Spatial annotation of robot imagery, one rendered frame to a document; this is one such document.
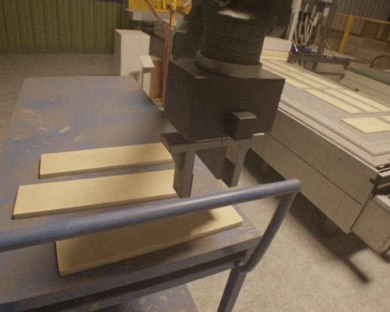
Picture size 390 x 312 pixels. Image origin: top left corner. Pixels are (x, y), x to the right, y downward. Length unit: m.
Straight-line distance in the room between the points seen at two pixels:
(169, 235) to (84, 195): 0.29
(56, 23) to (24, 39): 0.89
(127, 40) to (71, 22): 3.95
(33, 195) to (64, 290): 0.33
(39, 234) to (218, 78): 0.38
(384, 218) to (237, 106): 1.71
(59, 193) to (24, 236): 0.47
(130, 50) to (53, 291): 3.92
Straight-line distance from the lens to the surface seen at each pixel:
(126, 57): 4.35
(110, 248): 0.70
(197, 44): 1.45
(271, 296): 2.01
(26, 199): 0.88
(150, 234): 0.73
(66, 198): 0.85
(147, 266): 0.69
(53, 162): 1.02
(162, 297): 1.51
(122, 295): 0.75
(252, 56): 0.55
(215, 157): 2.65
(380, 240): 2.20
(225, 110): 0.55
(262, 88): 0.59
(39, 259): 0.74
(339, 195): 2.27
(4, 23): 8.25
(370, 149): 2.19
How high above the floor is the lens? 1.59
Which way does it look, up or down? 30 degrees down
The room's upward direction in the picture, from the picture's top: 9 degrees clockwise
